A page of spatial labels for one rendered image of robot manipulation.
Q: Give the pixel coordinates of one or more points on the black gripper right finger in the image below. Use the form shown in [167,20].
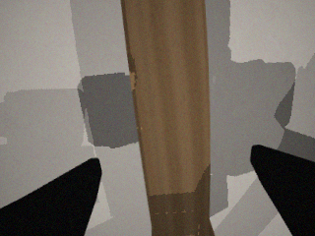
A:
[290,183]

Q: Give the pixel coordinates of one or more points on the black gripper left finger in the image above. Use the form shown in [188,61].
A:
[63,207]

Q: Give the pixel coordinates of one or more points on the brown wooden board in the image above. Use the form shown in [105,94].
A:
[167,48]

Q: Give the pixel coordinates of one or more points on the wooden post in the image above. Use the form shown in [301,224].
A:
[211,229]

